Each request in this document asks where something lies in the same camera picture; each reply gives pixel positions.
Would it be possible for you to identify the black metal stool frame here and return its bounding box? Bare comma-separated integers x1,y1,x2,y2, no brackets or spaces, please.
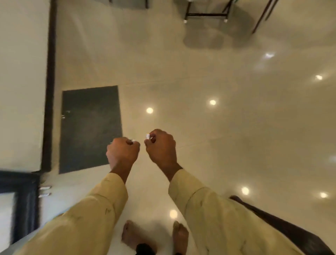
183,0,238,25

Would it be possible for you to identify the person's right forearm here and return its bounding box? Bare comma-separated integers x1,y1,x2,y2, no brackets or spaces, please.
161,163,305,255

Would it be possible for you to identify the person's left hand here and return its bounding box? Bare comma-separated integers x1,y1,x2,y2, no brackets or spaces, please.
106,136,141,173

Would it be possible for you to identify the person's right hand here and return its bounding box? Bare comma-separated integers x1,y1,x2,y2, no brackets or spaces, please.
143,129,180,172

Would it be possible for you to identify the person's left foot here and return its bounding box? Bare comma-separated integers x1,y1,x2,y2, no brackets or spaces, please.
121,220,158,255

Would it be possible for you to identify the dark skirting board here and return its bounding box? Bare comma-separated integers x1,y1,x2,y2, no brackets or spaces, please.
40,0,58,173

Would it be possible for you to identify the person's left forearm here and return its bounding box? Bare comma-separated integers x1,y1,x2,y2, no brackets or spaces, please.
14,168,129,255

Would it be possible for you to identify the dark grey floor mat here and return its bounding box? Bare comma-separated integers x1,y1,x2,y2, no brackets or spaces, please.
59,85,123,174

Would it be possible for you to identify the black ribbed door frame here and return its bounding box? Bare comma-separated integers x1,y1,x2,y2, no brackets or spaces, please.
0,170,41,245

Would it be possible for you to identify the black metal table leg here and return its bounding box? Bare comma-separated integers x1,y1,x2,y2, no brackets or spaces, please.
251,0,280,35

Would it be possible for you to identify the person's right foot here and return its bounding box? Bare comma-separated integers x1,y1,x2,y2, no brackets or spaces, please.
172,220,189,255

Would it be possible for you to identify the person's black trouser leg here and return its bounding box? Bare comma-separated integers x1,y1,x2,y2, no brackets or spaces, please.
135,243,156,255

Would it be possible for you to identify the person's foot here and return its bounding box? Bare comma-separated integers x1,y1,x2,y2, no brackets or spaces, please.
121,220,158,255
172,220,189,255

